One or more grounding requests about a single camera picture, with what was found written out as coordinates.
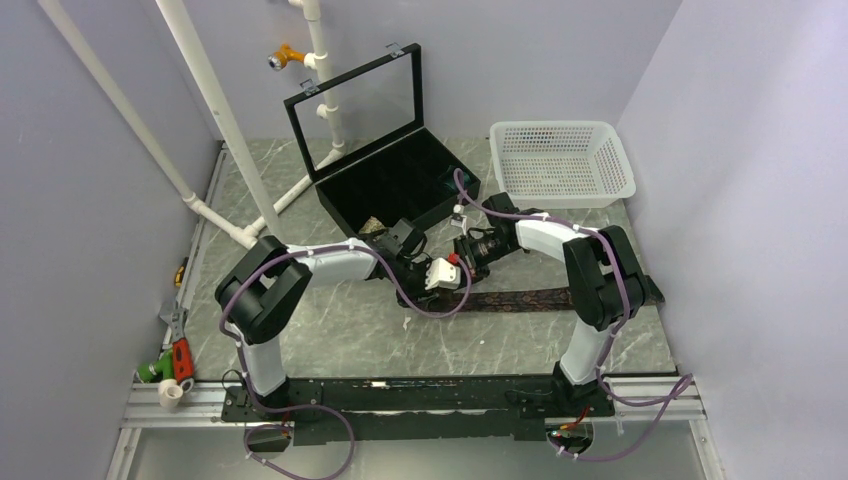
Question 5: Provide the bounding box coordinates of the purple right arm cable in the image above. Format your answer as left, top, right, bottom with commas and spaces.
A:
451, 168, 696, 464

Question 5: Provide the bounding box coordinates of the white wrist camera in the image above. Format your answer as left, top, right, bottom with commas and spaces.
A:
449, 204, 468, 233
424, 258, 462, 290

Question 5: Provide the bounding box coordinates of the white plastic mesh basket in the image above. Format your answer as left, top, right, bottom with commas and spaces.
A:
489, 120, 636, 210

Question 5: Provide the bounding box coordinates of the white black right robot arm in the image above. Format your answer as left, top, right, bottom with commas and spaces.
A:
454, 193, 649, 415

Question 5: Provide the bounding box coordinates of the rolled teal tie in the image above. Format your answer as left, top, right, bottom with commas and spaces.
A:
446, 166, 479, 191

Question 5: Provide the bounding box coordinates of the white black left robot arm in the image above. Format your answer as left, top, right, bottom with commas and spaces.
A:
215, 219, 437, 420

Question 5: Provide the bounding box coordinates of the aluminium table frame rail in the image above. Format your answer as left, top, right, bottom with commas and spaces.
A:
108, 180, 701, 479

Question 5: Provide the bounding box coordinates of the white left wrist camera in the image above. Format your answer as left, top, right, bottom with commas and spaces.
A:
424, 258, 462, 290

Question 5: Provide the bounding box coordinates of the green white pipe fitting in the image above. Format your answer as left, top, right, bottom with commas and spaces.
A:
135, 349, 184, 411

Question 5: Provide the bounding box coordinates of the black tie storage box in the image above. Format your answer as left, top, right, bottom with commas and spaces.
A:
283, 43, 481, 236

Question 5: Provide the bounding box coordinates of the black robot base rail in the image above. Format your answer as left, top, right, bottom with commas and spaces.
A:
221, 373, 615, 446

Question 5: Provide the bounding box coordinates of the rolled gold tie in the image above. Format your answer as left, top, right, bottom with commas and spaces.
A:
357, 216, 388, 236

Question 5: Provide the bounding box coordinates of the red handled clamp tool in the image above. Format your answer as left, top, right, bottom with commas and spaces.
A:
168, 304, 195, 392

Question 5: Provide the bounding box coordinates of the orange webcam on pipe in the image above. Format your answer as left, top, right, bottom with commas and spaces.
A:
267, 43, 306, 71

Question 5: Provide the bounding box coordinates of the navy orange paisley tie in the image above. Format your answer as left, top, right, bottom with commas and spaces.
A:
400, 274, 666, 316

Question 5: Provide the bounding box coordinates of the white pvc pipe frame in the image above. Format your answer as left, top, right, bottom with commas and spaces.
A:
38, 1, 313, 249

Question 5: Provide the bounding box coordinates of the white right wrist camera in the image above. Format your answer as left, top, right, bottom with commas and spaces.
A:
449, 204, 468, 233

